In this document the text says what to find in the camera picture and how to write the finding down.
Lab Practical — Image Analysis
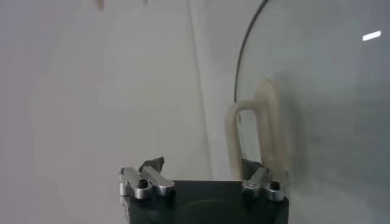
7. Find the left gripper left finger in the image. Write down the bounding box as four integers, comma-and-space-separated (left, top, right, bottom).
118, 156, 177, 201

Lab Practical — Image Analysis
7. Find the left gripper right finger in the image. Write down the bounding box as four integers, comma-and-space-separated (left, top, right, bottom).
242, 159, 290, 202

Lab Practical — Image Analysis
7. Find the glass lid with cream handle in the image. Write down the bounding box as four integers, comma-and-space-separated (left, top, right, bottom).
224, 0, 390, 224

